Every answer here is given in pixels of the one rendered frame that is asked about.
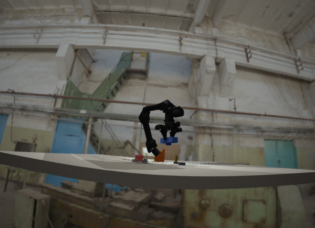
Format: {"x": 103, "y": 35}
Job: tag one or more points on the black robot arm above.
{"x": 170, "y": 111}

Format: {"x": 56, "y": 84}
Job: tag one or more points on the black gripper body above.
{"x": 163, "y": 127}

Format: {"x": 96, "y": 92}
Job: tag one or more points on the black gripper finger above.
{"x": 173, "y": 133}
{"x": 164, "y": 134}

